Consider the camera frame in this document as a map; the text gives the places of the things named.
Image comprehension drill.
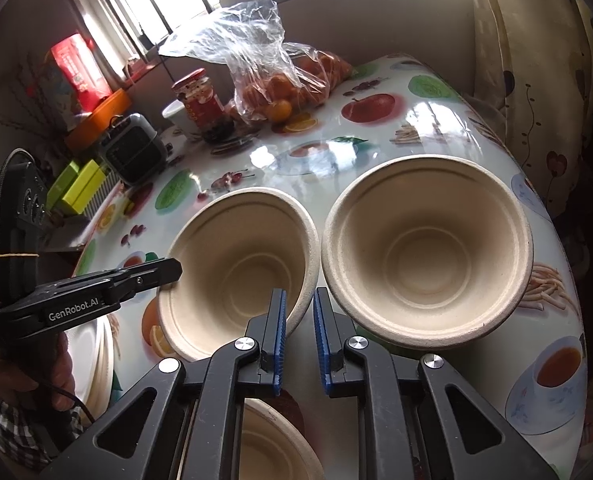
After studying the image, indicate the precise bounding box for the white paper plate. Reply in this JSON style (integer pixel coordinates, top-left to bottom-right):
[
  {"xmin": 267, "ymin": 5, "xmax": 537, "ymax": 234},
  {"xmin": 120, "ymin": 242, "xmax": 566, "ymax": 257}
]
[{"xmin": 66, "ymin": 316, "xmax": 114, "ymax": 419}]

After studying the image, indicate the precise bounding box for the beige paper bowl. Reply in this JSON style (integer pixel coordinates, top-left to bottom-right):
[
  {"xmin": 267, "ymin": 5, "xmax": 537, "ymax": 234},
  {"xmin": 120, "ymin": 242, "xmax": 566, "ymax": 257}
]
[
  {"xmin": 239, "ymin": 399, "xmax": 325, "ymax": 480},
  {"xmin": 321, "ymin": 155, "xmax": 534, "ymax": 349},
  {"xmin": 158, "ymin": 188, "xmax": 321, "ymax": 361}
]

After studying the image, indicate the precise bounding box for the checkered left sleeve forearm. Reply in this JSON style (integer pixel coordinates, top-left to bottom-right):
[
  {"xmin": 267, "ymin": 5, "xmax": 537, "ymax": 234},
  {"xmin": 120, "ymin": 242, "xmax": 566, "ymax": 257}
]
[{"xmin": 0, "ymin": 349, "xmax": 85, "ymax": 470}]

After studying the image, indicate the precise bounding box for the person's left hand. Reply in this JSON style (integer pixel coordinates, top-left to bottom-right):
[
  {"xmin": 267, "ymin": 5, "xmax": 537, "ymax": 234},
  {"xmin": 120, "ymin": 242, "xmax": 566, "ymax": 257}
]
[{"xmin": 0, "ymin": 333, "xmax": 75, "ymax": 412}]

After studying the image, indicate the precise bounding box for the lower lime green box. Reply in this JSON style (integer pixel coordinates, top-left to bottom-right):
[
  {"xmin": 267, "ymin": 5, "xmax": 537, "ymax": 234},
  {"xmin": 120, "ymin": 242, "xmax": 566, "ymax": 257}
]
[{"xmin": 57, "ymin": 159, "xmax": 106, "ymax": 216}]

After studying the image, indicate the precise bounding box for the lime green box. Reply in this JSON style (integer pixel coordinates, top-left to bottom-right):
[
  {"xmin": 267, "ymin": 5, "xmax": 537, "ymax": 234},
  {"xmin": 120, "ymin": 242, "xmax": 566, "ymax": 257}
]
[
  {"xmin": 46, "ymin": 160, "xmax": 80, "ymax": 210},
  {"xmin": 57, "ymin": 159, "xmax": 106, "ymax": 216}
]

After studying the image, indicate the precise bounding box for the grey striped tray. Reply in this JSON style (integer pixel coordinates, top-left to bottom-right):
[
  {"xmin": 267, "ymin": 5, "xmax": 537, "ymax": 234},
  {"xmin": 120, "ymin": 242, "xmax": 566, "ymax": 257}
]
[{"xmin": 82, "ymin": 170, "xmax": 121, "ymax": 220}]

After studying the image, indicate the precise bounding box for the upper lime green box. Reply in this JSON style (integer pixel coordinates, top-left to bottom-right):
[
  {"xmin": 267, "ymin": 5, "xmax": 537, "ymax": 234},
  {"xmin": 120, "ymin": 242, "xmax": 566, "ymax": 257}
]
[{"xmin": 46, "ymin": 160, "xmax": 80, "ymax": 210}]

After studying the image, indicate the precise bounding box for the small grey desk heater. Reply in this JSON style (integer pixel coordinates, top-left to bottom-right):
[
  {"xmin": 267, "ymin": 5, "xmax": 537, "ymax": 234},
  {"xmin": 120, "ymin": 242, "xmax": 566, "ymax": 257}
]
[{"xmin": 98, "ymin": 113, "xmax": 167, "ymax": 186}]

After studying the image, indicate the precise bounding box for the orange shelf box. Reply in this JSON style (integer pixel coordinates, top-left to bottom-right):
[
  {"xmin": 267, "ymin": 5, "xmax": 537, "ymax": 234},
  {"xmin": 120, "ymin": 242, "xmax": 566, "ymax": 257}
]
[{"xmin": 64, "ymin": 89, "xmax": 132, "ymax": 155}]

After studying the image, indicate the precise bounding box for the red gift bag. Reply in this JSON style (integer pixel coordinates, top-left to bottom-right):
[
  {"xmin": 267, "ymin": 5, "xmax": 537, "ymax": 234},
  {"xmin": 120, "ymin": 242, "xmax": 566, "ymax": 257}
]
[{"xmin": 50, "ymin": 34, "xmax": 112, "ymax": 112}]

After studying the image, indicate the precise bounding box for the red labelled sauce jar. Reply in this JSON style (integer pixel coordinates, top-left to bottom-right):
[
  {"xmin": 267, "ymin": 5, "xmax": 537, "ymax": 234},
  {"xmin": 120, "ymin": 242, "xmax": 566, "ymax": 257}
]
[{"xmin": 172, "ymin": 68, "xmax": 234, "ymax": 145}]

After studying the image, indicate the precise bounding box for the fruit print tablecloth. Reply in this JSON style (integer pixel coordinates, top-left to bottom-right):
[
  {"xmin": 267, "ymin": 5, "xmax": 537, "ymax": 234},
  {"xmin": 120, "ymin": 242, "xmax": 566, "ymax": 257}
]
[{"xmin": 78, "ymin": 56, "xmax": 586, "ymax": 479}]

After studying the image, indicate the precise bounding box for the plastic bag of oranges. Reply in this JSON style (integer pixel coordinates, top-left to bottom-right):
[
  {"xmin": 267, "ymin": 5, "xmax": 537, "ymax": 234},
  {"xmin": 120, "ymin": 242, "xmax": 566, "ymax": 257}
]
[{"xmin": 161, "ymin": 0, "xmax": 353, "ymax": 124}]

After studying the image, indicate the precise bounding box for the patterned beige curtain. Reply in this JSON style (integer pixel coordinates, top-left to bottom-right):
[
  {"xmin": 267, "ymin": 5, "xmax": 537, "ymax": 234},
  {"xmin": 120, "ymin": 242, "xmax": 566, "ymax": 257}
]
[{"xmin": 473, "ymin": 0, "xmax": 593, "ymax": 217}]

